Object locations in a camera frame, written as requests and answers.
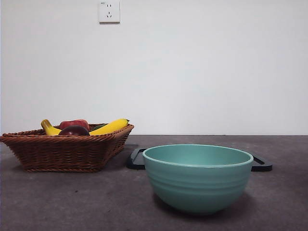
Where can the dark purple plum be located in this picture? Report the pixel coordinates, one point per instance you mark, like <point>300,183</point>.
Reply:
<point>73,132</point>

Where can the teal ceramic bowl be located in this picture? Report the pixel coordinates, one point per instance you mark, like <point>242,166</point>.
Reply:
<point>197,187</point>

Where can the yellow banana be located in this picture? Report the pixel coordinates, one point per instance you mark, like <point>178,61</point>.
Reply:
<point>113,126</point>

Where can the black rectangular tray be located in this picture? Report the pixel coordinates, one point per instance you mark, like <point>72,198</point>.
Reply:
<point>136,163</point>

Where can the green vegetable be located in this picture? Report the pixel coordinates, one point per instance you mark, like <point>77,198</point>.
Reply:
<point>99,126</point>

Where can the red apple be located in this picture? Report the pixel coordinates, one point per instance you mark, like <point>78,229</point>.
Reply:
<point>73,123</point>

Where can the brown wicker basket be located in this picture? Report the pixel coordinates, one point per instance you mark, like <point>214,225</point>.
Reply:
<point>62,154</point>

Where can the white wall power socket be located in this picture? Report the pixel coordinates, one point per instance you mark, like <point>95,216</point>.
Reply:
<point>109,16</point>

